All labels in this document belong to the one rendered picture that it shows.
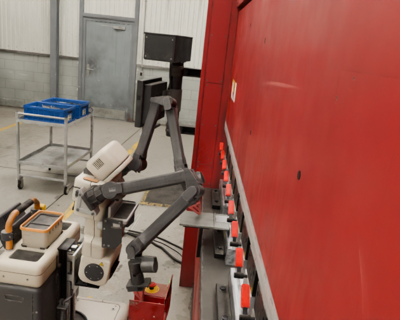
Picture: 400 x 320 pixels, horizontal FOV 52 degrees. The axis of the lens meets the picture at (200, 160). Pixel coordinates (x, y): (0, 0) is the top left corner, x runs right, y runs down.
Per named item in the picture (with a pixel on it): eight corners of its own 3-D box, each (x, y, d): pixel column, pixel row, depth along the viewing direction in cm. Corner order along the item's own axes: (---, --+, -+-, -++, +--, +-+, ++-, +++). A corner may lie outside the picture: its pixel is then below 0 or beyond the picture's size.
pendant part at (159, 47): (157, 132, 366) (165, 33, 343) (183, 136, 362) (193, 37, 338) (136, 144, 319) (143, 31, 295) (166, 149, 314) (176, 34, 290)
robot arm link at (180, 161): (167, 101, 229) (160, 98, 218) (177, 99, 227) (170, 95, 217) (180, 177, 225) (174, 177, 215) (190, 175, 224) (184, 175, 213)
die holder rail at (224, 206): (218, 190, 303) (220, 178, 300) (226, 192, 303) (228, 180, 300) (221, 219, 255) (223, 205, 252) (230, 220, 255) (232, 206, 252)
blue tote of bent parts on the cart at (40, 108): (37, 115, 508) (37, 101, 503) (75, 120, 505) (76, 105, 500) (22, 120, 474) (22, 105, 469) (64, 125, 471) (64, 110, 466)
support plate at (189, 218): (181, 211, 231) (181, 209, 231) (226, 216, 231) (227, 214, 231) (179, 225, 214) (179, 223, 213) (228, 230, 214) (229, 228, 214)
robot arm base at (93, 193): (89, 186, 193) (80, 195, 182) (103, 179, 192) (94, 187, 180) (99, 202, 195) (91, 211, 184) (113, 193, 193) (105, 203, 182)
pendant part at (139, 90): (153, 117, 356) (156, 76, 346) (166, 120, 353) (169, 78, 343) (133, 127, 313) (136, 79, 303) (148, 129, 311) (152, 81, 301)
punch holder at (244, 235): (237, 258, 150) (242, 217, 146) (260, 260, 151) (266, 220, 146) (240, 280, 136) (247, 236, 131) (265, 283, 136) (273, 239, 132)
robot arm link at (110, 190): (201, 165, 180) (194, 164, 170) (206, 195, 178) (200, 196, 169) (111, 183, 192) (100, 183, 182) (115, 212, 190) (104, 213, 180)
